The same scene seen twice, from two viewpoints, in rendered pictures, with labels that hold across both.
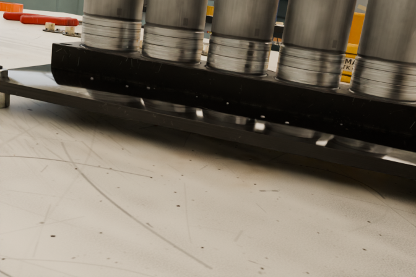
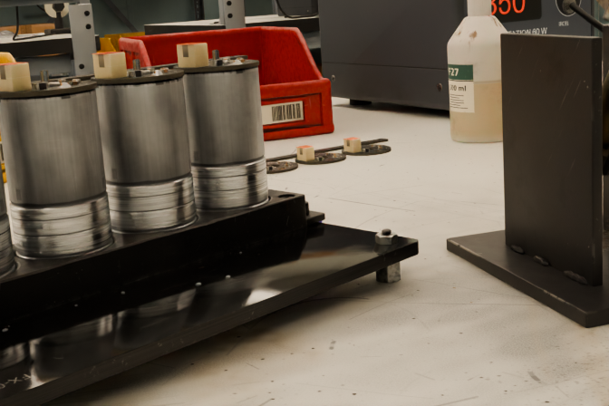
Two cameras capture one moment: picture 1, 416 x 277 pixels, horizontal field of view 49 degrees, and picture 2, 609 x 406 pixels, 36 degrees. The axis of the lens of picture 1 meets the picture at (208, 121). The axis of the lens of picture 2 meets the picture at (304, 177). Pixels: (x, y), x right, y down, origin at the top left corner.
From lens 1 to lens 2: 0.17 m
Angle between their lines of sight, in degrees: 58
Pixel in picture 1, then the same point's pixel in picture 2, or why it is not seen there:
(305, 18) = (158, 144)
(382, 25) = (228, 124)
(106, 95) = (47, 362)
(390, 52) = (246, 152)
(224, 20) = (62, 182)
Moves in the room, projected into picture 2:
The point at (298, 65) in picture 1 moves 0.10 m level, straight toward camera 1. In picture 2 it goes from (166, 205) to (505, 253)
